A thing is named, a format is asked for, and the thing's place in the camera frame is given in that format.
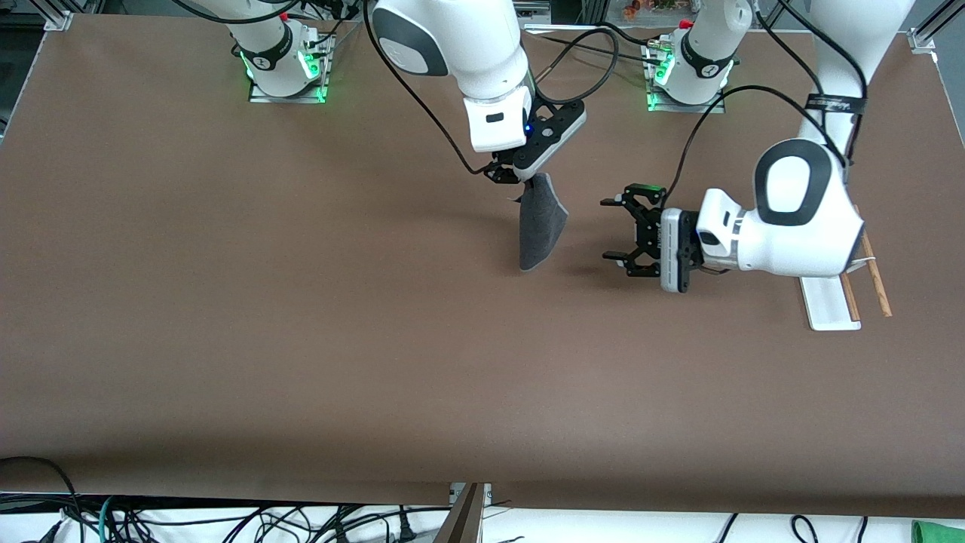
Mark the grey and pink towel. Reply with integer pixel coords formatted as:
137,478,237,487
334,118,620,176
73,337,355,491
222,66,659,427
516,172,570,272

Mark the white rack with wooden bars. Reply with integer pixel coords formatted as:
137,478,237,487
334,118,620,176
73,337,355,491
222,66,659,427
799,207,893,333

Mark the orange clutter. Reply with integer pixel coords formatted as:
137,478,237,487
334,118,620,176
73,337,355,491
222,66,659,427
622,0,683,22

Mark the brown table support beam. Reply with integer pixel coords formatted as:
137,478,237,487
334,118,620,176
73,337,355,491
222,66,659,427
431,483,487,543

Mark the green object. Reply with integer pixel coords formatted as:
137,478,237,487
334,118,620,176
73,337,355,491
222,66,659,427
911,520,965,543

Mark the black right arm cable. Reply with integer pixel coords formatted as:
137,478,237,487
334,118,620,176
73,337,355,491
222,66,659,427
364,0,620,176

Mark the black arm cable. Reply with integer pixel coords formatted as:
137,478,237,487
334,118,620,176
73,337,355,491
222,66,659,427
364,0,620,176
671,0,868,212

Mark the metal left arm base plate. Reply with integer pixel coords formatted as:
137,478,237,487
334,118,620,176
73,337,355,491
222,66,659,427
645,41,727,114

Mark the black cable on table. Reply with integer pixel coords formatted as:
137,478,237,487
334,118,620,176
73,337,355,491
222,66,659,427
539,21,668,65

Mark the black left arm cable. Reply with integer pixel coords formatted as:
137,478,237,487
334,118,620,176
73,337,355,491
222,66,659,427
671,0,868,212

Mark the black cable strap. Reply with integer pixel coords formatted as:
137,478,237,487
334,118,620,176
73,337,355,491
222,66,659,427
805,94,868,116

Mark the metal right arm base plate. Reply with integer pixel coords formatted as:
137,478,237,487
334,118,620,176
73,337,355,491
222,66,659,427
249,34,332,104

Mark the aluminium frame profile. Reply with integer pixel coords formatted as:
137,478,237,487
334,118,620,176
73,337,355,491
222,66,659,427
908,0,965,54
30,0,74,32

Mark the thick black floor cable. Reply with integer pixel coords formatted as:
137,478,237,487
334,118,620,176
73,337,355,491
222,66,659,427
0,456,85,543

